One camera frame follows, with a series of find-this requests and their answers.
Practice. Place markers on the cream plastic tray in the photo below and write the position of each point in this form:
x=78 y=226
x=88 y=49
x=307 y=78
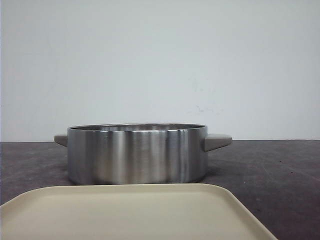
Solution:
x=192 y=211

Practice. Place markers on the stainless steel steamer pot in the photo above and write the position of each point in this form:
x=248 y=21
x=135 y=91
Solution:
x=149 y=153

